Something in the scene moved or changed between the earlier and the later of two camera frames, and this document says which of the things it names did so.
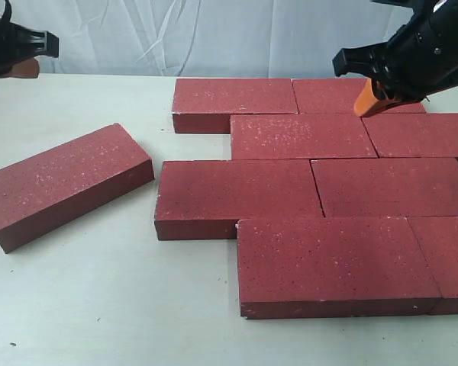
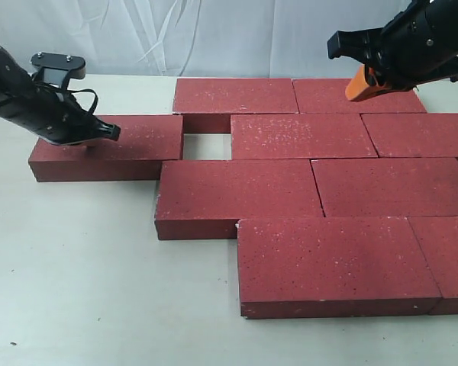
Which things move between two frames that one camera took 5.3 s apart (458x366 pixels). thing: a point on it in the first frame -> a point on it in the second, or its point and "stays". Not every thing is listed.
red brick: [420, 135] stays
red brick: [204, 199] stays
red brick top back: [30, 198] -> [145, 142]
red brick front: [287, 136] stays
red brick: [446, 242] stays
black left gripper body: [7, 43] -> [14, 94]
